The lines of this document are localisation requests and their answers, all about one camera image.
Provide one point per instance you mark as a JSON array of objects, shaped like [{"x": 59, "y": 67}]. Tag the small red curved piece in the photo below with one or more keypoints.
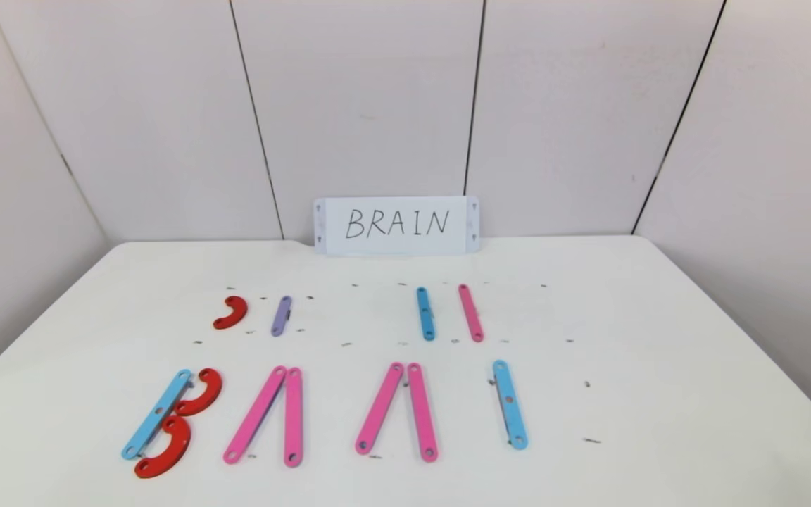
[{"x": 240, "y": 310}]

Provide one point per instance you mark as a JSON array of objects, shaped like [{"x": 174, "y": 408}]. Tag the long pink bar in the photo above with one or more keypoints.
[
  {"x": 293, "y": 415},
  {"x": 422, "y": 412},
  {"x": 255, "y": 415},
  {"x": 379, "y": 408}
]

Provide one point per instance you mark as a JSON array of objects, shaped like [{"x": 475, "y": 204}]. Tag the white BRAIN sign card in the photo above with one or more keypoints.
[{"x": 398, "y": 225}]

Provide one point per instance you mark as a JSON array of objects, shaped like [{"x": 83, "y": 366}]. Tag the dark blue bar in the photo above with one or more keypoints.
[{"x": 425, "y": 313}]

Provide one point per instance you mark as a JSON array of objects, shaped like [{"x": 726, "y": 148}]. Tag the narrow pink bar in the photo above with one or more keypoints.
[{"x": 471, "y": 313}]

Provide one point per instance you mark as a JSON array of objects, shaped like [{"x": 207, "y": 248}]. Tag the short purple bar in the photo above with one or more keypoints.
[{"x": 281, "y": 316}]

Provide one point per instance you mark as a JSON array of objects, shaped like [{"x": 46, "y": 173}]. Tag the long light blue bar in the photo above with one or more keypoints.
[
  {"x": 157, "y": 414},
  {"x": 510, "y": 405}
]

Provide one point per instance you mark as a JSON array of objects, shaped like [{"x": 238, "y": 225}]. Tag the large red curved piece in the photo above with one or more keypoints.
[
  {"x": 214, "y": 391},
  {"x": 181, "y": 443}
]

